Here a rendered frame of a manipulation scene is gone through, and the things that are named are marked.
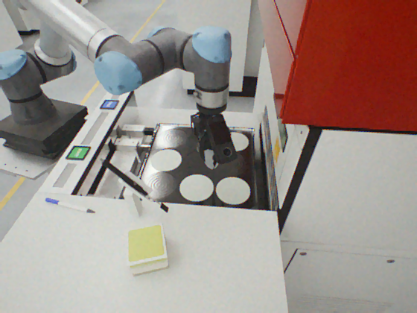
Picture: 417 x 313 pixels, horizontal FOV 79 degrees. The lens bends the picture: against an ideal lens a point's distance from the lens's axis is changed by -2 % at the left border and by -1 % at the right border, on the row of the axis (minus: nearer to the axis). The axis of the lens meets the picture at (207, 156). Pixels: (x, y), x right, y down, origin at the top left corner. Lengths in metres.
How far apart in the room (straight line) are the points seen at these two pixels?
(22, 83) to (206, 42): 0.76
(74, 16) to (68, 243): 0.47
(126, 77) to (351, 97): 0.37
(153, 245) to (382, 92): 0.46
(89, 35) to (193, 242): 0.46
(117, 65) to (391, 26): 0.40
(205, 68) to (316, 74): 0.21
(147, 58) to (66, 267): 0.45
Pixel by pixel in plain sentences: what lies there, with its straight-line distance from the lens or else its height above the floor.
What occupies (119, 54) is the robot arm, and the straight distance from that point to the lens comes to 0.49.
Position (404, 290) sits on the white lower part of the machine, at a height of 0.55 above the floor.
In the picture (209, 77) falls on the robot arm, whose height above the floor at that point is 1.25.
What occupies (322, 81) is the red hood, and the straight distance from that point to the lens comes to 0.43.
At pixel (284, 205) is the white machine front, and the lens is 0.63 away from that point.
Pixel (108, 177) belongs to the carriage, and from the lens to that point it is 0.87.
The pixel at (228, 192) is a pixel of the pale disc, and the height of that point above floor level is 0.90.
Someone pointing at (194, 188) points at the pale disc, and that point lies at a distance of 0.76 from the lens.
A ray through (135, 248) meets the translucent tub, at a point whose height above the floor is 1.03.
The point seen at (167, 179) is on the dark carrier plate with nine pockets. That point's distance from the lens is 0.79.
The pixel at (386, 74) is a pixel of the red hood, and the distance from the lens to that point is 0.46.
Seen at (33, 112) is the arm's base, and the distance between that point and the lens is 1.14.
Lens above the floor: 1.49
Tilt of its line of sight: 45 degrees down
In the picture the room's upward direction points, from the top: straight up
